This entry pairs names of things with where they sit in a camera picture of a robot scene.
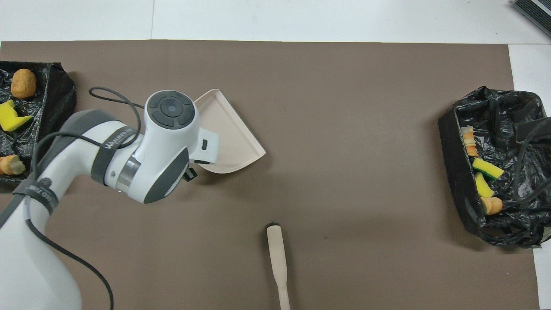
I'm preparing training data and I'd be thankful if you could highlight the striped toy croissant piece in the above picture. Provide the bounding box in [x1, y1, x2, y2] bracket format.
[460, 126, 479, 157]

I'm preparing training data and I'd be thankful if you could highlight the plump toy croissant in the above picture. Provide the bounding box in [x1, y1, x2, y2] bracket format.
[0, 155, 27, 176]

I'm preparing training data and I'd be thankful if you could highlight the beige hand brush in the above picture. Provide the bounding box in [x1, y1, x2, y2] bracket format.
[266, 221, 291, 310]

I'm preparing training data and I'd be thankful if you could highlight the small green yellow sponge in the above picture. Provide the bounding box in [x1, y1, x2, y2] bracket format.
[474, 172, 495, 198]

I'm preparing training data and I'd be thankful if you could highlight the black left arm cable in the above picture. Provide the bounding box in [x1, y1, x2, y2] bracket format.
[24, 87, 145, 310]

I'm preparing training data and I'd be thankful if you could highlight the all yellow sponge piece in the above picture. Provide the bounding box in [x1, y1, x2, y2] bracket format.
[0, 100, 34, 132]

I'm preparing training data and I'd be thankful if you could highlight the pale toy toast piece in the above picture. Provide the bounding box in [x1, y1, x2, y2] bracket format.
[481, 196, 503, 215]

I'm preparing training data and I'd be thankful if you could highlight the oval golden toy bread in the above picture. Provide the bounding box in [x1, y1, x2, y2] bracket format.
[11, 69, 37, 99]

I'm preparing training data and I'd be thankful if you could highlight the large green yellow sponge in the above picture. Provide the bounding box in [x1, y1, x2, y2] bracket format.
[472, 158, 505, 180]

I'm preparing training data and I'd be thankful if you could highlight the dark grey ribbed panel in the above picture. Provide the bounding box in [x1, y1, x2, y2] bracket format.
[512, 0, 551, 26]

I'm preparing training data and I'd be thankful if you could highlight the black bag lined bin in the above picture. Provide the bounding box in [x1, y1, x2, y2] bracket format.
[438, 86, 551, 249]
[0, 61, 77, 186]

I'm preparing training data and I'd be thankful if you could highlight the beige plastic dustpan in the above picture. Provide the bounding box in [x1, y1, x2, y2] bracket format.
[193, 89, 267, 174]

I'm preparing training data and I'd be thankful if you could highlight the brown table mat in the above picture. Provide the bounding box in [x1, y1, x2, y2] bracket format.
[0, 40, 539, 310]

